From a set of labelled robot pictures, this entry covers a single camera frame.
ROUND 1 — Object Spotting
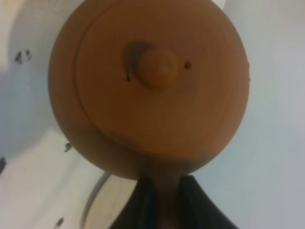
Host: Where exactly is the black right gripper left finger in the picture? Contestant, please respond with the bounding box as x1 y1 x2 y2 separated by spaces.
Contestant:
110 178 157 229

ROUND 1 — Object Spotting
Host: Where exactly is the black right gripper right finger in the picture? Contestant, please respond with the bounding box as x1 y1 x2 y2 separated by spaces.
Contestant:
178 175 237 229

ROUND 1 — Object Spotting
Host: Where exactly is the brown clay teapot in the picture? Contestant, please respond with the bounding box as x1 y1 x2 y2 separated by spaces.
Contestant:
48 0 250 229

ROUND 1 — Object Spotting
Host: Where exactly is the beige teapot coaster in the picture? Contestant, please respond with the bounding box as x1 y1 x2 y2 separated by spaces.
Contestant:
81 173 136 229

